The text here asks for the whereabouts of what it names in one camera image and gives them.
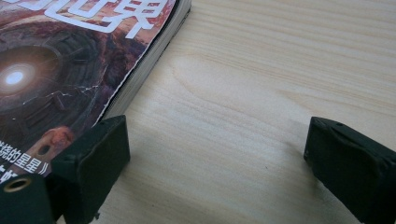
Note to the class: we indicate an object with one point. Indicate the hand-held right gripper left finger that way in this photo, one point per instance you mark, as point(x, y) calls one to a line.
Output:
point(93, 161)

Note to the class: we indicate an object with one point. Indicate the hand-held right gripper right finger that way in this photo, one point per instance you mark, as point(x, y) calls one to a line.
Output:
point(351, 168)

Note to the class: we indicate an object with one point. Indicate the magazine with reddish cover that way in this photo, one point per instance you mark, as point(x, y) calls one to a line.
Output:
point(59, 62)

